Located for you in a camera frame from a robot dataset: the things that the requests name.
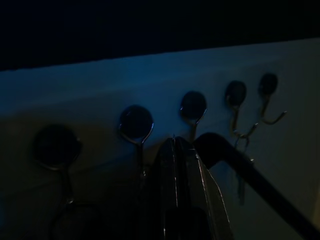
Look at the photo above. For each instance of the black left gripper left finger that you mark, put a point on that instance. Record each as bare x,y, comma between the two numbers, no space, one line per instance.
166,180

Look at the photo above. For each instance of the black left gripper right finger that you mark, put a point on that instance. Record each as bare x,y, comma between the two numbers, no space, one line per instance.
262,182

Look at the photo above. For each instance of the black card holder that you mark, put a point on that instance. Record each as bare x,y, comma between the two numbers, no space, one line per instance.
190,180

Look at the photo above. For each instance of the black magnetic metal hook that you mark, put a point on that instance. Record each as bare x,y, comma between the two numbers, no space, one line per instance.
193,105
235,91
56,146
268,83
136,122

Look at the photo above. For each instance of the white board panel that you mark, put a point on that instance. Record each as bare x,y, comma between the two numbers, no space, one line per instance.
75,100

